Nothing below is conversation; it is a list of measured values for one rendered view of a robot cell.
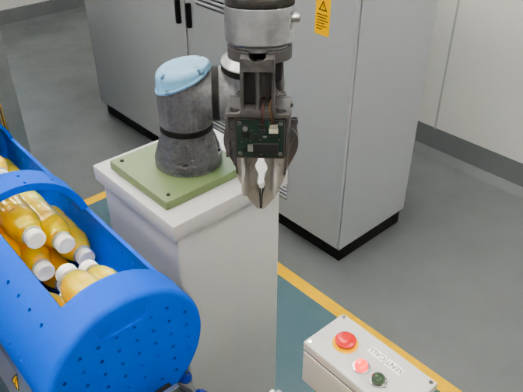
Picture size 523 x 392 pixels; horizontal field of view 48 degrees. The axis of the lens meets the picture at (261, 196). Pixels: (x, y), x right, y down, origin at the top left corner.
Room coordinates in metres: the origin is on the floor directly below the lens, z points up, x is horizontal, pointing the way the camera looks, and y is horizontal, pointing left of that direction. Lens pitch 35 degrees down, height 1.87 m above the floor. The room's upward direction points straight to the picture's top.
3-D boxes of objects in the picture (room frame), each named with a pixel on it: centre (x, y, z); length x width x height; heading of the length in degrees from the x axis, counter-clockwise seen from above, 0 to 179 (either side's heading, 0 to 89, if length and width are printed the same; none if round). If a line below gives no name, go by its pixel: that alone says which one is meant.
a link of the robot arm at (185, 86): (1.16, 0.16, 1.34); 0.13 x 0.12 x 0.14; 93
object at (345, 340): (0.68, -0.14, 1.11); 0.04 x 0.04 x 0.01
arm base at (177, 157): (1.16, 0.16, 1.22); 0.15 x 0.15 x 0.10
